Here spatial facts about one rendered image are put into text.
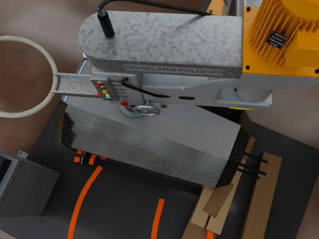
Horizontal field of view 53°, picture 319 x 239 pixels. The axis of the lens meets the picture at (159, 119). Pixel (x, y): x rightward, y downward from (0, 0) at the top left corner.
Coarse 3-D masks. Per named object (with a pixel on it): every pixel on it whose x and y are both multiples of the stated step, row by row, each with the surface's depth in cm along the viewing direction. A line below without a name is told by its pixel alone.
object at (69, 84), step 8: (64, 80) 190; (72, 80) 190; (80, 80) 190; (88, 80) 190; (64, 88) 188; (72, 88) 188; (80, 88) 188; (88, 88) 188; (80, 96) 187; (88, 96) 186; (96, 96) 184
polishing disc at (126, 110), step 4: (120, 104) 205; (120, 108) 205; (124, 108) 204; (128, 108) 204; (132, 108) 204; (124, 112) 204; (128, 112) 204; (132, 112) 203; (132, 116) 203; (136, 116) 203; (140, 116) 203
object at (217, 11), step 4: (212, 0) 239; (216, 0) 239; (220, 0) 239; (212, 4) 238; (216, 4) 238; (220, 4) 238; (208, 8) 238; (212, 8) 237; (216, 8) 237; (220, 8) 237; (208, 12) 237; (212, 12) 237; (216, 12) 236; (220, 12) 236
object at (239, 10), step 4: (236, 0) 174; (240, 0) 162; (244, 0) 154; (248, 0) 154; (252, 0) 153; (256, 0) 153; (260, 0) 153; (236, 4) 173; (240, 4) 161; (244, 4) 154; (248, 4) 153; (252, 4) 153; (256, 4) 153; (260, 4) 153; (236, 8) 172; (240, 8) 161; (236, 12) 172; (240, 12) 160; (236, 16) 171; (240, 16) 160
